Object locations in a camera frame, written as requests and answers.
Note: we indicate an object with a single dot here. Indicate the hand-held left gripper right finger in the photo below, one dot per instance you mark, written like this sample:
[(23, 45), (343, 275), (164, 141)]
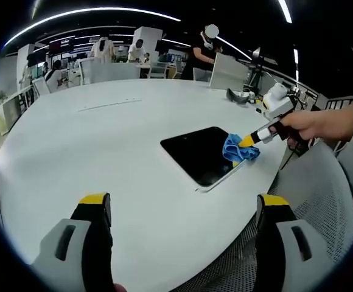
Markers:
[(271, 243)]

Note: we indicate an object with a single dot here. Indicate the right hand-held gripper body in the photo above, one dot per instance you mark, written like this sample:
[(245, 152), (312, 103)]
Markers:
[(278, 102)]

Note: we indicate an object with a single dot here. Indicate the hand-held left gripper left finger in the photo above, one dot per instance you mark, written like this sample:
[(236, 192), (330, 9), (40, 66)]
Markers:
[(95, 243)]

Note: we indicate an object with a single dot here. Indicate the blue cleaning cloth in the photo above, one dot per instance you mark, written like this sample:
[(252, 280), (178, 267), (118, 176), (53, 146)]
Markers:
[(234, 152)]

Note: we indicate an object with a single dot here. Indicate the black tablet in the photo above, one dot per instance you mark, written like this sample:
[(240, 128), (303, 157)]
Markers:
[(197, 152)]

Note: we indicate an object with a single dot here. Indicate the person's right hand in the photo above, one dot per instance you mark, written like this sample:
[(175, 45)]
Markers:
[(302, 126)]

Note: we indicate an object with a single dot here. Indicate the person's left hand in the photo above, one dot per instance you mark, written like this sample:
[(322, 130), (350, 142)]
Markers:
[(120, 288)]

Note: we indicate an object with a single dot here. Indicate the black tripod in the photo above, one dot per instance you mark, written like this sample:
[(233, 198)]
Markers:
[(260, 71)]

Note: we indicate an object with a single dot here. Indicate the black and white headset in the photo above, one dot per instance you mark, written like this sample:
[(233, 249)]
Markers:
[(236, 97)]

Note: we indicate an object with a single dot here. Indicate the white partition panel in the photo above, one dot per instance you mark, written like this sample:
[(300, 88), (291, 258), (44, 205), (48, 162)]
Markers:
[(228, 73)]

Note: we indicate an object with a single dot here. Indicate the white mesh office chair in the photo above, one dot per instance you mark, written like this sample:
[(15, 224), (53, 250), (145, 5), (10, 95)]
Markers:
[(313, 197)]

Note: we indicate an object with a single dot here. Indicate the short ceiling light strip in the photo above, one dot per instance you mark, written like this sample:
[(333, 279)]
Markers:
[(285, 11)]

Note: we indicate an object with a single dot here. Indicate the long low white divider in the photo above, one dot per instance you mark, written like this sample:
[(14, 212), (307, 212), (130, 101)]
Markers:
[(109, 73)]

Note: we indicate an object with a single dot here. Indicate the green potted plant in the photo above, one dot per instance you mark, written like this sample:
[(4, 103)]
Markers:
[(2, 96)]

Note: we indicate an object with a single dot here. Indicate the long ceiling light strip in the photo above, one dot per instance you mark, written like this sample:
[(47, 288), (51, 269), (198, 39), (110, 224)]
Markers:
[(91, 10)]

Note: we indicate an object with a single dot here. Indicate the dark wall screen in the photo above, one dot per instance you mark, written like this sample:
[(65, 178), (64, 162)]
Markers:
[(61, 45)]

